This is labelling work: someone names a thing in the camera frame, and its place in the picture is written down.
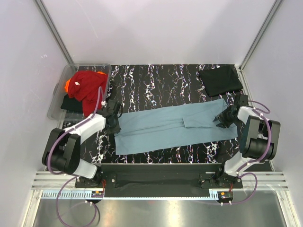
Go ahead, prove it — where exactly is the blue t-shirt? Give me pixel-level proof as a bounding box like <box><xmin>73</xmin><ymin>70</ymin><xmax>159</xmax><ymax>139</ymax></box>
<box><xmin>115</xmin><ymin>99</ymin><xmax>238</xmax><ymax>155</ymax></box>

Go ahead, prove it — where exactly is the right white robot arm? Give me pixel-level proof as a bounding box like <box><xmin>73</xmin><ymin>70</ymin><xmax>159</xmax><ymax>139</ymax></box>
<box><xmin>212</xmin><ymin>94</ymin><xmax>281</xmax><ymax>188</ymax></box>

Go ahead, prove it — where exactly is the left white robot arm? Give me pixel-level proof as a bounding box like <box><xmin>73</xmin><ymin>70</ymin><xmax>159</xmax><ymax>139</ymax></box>
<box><xmin>42</xmin><ymin>100</ymin><xmax>123</xmax><ymax>187</ymax></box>

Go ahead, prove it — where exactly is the folded black t-shirt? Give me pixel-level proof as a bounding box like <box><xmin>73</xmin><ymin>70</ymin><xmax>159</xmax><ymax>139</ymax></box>
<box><xmin>198</xmin><ymin>65</ymin><xmax>243</xmax><ymax>96</ymax></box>

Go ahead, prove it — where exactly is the red t-shirt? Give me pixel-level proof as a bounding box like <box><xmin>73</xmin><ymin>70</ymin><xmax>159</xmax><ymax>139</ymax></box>
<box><xmin>68</xmin><ymin>70</ymin><xmax>108</xmax><ymax>117</ymax></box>

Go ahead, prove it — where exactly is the black t-shirt in bin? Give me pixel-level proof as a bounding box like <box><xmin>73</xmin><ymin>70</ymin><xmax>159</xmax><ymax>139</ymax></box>
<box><xmin>60</xmin><ymin>94</ymin><xmax>83</xmax><ymax>113</ymax></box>

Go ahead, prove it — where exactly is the orange t-shirt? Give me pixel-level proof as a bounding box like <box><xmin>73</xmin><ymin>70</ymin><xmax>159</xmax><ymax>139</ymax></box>
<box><xmin>64</xmin><ymin>79</ymin><xmax>70</xmax><ymax>93</ymax></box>

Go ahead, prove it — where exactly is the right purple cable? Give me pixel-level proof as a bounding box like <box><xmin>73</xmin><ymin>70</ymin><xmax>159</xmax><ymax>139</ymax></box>
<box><xmin>233</xmin><ymin>100</ymin><xmax>272</xmax><ymax>207</ymax></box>

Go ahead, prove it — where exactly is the purple cable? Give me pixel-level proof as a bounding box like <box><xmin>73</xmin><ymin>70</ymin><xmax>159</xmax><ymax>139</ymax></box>
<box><xmin>47</xmin><ymin>86</ymin><xmax>106</xmax><ymax>225</ymax></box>
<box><xmin>233</xmin><ymin>100</ymin><xmax>272</xmax><ymax>207</ymax></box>

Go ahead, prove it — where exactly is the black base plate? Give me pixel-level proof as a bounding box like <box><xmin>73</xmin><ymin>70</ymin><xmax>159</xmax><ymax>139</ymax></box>
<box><xmin>75</xmin><ymin>164</ymin><xmax>243</xmax><ymax>199</ymax></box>

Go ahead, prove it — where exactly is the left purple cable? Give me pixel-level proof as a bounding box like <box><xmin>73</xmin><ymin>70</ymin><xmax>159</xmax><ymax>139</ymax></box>
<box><xmin>47</xmin><ymin>86</ymin><xmax>106</xmax><ymax>225</ymax></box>

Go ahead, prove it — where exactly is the aluminium frame rail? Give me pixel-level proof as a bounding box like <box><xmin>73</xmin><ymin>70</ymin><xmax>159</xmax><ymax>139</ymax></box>
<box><xmin>31</xmin><ymin>171</ymin><xmax>288</xmax><ymax>191</ymax></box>

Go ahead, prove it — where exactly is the white slotted cable duct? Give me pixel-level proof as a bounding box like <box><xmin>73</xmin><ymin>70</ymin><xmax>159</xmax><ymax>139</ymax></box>
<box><xmin>41</xmin><ymin>190</ymin><xmax>104</xmax><ymax>200</ymax></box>

